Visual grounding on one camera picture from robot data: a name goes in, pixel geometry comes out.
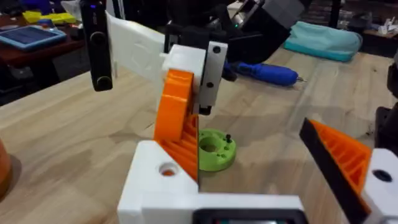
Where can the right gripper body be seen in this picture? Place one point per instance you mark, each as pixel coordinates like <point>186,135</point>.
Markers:
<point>136,46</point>

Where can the yellow toy blocks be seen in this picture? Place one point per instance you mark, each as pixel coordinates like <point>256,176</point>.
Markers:
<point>49,17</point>

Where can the teal soft bag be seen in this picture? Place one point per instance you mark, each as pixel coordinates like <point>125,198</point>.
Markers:
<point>323,40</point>

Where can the orange ribbed wedge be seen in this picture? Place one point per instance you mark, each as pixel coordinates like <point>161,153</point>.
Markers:
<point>186,152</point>

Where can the blue electric screwdriver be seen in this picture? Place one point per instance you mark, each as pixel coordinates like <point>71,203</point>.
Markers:
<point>267,73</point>

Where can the green disc with holes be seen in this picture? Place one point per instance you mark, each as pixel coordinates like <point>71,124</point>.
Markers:
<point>214,155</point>

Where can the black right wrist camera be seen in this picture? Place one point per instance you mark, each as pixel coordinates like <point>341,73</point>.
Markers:
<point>98,46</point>

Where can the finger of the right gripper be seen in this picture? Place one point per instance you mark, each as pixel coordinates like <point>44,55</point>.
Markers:
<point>213,71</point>
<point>174,102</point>

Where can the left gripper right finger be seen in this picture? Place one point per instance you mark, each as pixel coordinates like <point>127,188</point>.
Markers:
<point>348,161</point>

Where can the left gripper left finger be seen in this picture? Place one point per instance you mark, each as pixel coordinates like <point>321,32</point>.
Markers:
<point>146,174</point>

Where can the small black screw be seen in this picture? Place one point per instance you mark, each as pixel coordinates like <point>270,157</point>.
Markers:
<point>228,137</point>

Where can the blue tablet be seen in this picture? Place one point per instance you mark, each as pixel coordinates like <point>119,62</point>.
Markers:
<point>31,36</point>

